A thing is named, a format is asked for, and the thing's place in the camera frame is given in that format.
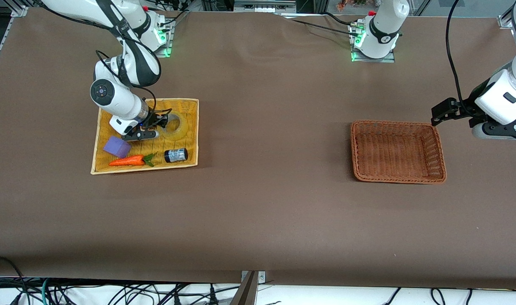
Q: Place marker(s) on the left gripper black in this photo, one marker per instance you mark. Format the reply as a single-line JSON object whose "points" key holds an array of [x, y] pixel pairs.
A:
{"points": [[464, 104]]}

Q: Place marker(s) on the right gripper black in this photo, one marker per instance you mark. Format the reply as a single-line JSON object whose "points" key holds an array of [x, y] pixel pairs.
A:
{"points": [[155, 118]]}

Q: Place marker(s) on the clear yellowish tape roll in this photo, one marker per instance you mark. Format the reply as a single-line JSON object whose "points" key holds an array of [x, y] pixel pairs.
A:
{"points": [[183, 127]]}

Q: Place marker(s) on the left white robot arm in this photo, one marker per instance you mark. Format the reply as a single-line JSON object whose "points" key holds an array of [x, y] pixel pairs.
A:
{"points": [[380, 29]]}

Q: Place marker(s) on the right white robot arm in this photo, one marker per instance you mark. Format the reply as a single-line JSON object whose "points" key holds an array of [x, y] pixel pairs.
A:
{"points": [[113, 101]]}

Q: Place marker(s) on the yellow wicker basket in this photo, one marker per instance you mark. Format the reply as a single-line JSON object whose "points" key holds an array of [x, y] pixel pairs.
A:
{"points": [[147, 146]]}

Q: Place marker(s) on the small black can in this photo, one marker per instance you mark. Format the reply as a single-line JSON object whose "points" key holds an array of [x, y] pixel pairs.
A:
{"points": [[176, 155]]}

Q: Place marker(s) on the purple foam cube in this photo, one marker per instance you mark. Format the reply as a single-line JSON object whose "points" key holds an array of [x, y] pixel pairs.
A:
{"points": [[117, 147]]}

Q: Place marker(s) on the orange toy carrot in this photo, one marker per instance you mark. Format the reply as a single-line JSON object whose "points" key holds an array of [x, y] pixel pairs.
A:
{"points": [[126, 161]]}

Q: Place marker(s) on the brown wicker basket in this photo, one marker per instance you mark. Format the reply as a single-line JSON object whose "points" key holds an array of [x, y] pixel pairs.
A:
{"points": [[393, 152]]}

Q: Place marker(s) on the grey background device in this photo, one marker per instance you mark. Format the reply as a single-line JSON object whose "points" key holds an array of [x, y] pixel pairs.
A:
{"points": [[264, 5]]}

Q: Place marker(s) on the dark metal profile bar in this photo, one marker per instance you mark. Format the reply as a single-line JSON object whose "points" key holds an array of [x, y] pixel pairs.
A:
{"points": [[245, 292]]}

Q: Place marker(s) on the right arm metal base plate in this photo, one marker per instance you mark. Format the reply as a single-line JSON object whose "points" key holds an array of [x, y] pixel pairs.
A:
{"points": [[168, 46]]}

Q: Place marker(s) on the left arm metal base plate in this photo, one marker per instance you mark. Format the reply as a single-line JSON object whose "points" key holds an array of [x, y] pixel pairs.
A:
{"points": [[389, 57]]}

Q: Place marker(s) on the aluminium corner bracket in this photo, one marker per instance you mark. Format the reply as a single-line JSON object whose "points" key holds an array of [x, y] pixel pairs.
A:
{"points": [[505, 21]]}

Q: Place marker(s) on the aluminium frame rail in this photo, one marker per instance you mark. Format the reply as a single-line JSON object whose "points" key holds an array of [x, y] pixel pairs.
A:
{"points": [[19, 8]]}

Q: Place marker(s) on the small metal table bracket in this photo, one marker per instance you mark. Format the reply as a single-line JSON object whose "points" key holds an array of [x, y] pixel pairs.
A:
{"points": [[262, 276]]}

